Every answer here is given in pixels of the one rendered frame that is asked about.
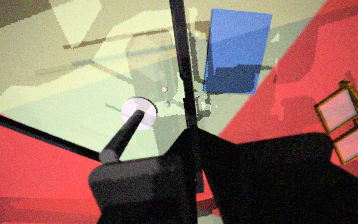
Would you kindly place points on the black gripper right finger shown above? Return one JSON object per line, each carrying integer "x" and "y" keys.
{"x": 228, "y": 166}

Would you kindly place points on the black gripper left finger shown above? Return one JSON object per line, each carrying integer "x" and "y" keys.
{"x": 169, "y": 175}

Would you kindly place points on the black rod on white round base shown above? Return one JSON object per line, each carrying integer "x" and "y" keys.
{"x": 138, "y": 113}

